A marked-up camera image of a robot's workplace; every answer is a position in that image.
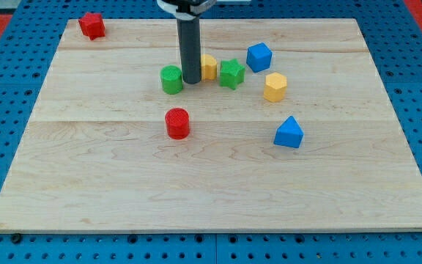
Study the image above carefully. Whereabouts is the yellow heart block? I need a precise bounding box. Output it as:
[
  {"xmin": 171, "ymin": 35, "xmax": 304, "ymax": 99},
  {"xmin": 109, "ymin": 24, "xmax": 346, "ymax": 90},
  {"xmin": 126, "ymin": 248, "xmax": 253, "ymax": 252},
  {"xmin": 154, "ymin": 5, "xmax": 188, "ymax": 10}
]
[{"xmin": 201, "ymin": 54, "xmax": 218, "ymax": 80}]

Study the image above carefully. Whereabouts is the robot arm end white black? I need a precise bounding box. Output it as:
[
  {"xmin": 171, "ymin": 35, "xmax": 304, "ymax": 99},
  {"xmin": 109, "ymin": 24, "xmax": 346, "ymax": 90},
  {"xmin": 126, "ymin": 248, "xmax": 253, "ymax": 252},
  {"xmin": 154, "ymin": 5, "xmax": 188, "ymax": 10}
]
[{"xmin": 156, "ymin": 0, "xmax": 217, "ymax": 21}]

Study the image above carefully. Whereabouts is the wooden board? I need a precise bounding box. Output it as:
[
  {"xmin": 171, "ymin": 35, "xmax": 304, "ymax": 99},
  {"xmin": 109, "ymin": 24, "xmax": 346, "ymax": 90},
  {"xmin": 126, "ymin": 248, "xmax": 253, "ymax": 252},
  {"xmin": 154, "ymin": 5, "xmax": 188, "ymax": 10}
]
[{"xmin": 0, "ymin": 18, "xmax": 422, "ymax": 234}]

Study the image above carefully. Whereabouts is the red cylinder block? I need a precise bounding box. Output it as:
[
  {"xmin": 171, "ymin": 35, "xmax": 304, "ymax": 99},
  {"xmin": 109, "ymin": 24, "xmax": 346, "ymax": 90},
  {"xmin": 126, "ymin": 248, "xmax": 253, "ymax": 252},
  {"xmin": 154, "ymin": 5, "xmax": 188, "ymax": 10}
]
[{"xmin": 165, "ymin": 108, "xmax": 190, "ymax": 139}]

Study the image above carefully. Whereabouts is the green star block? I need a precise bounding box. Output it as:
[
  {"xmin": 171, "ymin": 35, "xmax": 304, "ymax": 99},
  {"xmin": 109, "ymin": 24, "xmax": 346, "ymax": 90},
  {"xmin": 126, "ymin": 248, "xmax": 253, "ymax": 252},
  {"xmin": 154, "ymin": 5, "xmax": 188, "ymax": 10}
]
[{"xmin": 219, "ymin": 59, "xmax": 245, "ymax": 90}]

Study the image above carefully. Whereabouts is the green cylinder block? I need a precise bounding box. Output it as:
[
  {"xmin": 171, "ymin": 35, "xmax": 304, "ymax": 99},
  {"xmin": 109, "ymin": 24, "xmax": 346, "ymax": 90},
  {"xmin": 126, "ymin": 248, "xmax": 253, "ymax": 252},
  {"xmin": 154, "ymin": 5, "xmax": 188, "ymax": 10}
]
[{"xmin": 160, "ymin": 65, "xmax": 183, "ymax": 95}]

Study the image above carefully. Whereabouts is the blue triangle block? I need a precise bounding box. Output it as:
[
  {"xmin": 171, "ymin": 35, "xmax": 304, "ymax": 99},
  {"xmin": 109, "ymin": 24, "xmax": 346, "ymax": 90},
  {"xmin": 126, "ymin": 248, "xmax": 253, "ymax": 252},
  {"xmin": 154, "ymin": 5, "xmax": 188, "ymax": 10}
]
[{"xmin": 273, "ymin": 116, "xmax": 304, "ymax": 148}]

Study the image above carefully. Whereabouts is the yellow hexagon block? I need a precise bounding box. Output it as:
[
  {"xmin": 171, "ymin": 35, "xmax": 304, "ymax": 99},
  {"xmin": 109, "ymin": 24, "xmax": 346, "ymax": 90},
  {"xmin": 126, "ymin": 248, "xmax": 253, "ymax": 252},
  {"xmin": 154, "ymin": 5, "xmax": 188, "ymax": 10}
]
[{"xmin": 263, "ymin": 73, "xmax": 287, "ymax": 103}]

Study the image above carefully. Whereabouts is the blue cube block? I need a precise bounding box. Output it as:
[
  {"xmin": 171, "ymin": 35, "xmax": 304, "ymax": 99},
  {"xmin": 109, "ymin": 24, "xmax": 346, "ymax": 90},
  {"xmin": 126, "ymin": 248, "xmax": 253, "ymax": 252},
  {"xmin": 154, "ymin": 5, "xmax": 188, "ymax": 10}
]
[{"xmin": 246, "ymin": 43, "xmax": 273, "ymax": 73}]

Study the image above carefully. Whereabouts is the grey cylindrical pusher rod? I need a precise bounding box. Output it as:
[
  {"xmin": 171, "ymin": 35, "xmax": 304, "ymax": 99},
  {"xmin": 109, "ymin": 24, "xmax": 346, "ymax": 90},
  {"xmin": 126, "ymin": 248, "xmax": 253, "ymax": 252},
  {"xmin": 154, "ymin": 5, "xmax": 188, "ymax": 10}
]
[{"xmin": 177, "ymin": 17, "xmax": 201, "ymax": 84}]

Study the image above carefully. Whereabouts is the red star block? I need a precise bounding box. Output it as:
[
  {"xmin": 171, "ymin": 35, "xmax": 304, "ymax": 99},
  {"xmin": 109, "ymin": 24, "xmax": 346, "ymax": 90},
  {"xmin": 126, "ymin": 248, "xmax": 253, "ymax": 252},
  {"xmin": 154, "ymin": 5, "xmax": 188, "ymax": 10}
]
[{"xmin": 78, "ymin": 12, "xmax": 106, "ymax": 40}]

